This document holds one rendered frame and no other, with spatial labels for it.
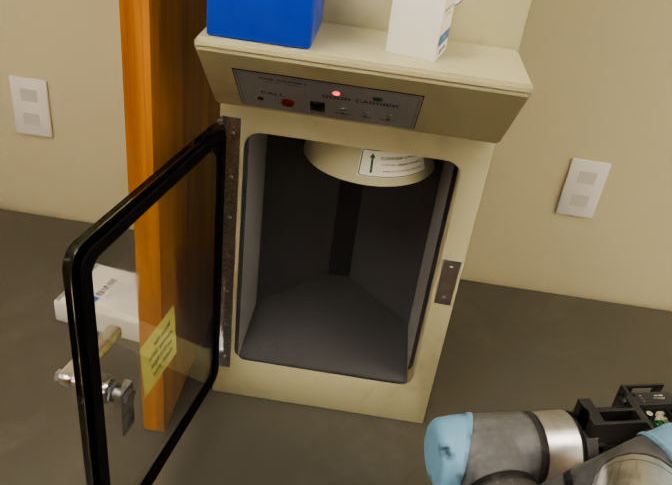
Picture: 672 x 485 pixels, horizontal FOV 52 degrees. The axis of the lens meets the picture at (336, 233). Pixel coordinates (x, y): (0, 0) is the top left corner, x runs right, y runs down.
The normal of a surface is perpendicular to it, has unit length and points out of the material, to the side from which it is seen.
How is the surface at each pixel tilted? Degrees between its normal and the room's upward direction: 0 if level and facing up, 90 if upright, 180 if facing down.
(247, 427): 0
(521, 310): 0
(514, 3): 90
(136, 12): 90
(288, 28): 90
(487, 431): 8
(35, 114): 90
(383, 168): 67
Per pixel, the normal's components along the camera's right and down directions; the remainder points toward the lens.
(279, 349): 0.11, -0.84
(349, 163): -0.26, 0.09
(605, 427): 0.16, 0.54
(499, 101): -0.15, 0.96
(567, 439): 0.18, -0.52
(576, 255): -0.10, 0.51
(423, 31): -0.35, 0.46
